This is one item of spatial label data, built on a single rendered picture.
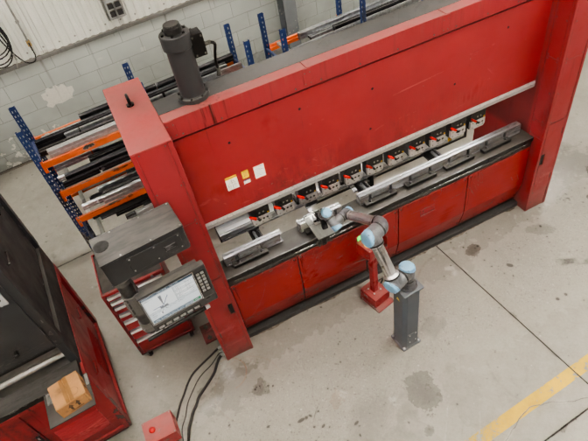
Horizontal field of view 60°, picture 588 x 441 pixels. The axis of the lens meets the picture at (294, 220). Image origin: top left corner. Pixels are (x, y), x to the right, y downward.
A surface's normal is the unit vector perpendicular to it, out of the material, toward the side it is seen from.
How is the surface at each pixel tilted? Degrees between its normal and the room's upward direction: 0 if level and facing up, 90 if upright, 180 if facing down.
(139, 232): 1
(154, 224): 1
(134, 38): 90
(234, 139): 90
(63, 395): 3
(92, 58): 90
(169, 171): 90
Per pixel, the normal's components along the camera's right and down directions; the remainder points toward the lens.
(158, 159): 0.43, 0.61
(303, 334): -0.15, -0.69
